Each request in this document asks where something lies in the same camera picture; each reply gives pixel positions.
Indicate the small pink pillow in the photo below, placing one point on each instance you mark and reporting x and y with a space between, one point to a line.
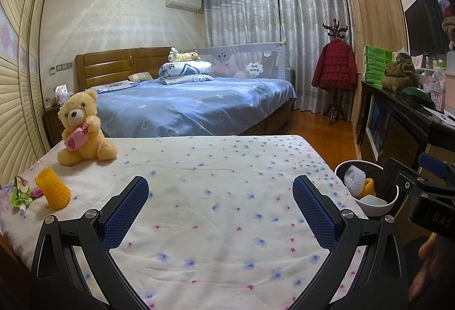
140 76

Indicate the beige louvered closet doors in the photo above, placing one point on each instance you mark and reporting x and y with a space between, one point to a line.
17 100

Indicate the yellow foam fruit net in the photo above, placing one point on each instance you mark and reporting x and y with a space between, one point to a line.
369 189
55 192

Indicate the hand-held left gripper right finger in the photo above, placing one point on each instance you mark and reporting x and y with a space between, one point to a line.
314 214

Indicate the green crumpled wrapper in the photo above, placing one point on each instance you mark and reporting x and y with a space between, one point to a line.
21 196

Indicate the pink plush toy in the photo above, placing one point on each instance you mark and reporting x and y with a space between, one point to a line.
222 68

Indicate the dark wooden cabinet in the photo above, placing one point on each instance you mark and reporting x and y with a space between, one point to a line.
401 132

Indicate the wall switch panel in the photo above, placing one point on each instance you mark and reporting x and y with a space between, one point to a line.
62 66

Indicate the yellow teddy bear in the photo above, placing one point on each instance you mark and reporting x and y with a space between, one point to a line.
83 139

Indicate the small photo frame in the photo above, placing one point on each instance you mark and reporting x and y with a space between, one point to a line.
61 93

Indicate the wooden bed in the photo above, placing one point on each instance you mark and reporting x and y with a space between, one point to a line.
106 64

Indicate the white trash bin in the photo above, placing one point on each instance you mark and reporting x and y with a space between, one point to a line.
391 189

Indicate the wooden wardrobe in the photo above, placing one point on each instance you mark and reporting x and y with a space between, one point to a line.
376 18

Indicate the blue white flat pillow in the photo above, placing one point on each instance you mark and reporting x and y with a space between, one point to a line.
113 86

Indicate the folded blue white quilt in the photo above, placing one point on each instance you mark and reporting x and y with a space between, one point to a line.
181 71

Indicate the pink patterned box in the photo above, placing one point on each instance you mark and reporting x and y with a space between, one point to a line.
437 100

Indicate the black television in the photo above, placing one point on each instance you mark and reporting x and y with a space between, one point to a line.
426 25

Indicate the blue bed sheet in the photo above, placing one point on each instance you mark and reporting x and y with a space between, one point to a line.
199 103

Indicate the brown fuzzy cloth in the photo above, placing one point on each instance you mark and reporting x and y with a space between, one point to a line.
398 71

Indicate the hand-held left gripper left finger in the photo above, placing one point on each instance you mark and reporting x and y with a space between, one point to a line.
128 214

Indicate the wooden nightstand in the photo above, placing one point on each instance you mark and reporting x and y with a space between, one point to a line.
53 125

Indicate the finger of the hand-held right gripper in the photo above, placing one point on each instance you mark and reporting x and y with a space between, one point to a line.
400 178
435 166

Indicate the white paper sheet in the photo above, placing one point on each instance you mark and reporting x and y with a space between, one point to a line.
440 116

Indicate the purple artificial flowers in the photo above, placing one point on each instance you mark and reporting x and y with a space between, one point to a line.
447 5

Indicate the red padded jacket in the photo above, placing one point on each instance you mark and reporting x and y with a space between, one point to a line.
334 64

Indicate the dark green cloth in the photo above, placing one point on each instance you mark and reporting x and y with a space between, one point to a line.
417 94

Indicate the grey patterned curtain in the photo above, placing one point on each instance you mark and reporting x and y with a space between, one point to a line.
305 29
241 18

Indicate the yellow white plush toy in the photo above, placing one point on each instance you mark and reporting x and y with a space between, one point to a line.
185 55

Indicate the wooden coat rack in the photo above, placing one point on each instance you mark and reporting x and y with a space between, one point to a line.
336 29

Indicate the dark brown plush toy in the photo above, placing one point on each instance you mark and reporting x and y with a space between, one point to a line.
449 32

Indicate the grey mesh bed rail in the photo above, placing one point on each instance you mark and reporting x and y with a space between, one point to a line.
213 53

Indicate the blue framed picture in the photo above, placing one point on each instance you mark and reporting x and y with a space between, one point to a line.
375 132

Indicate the white floral blanket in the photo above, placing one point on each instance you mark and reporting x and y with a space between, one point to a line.
213 189

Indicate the person's right hand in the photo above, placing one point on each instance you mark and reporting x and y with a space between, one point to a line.
437 271

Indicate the stack of green boxes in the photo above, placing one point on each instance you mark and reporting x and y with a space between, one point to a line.
378 64

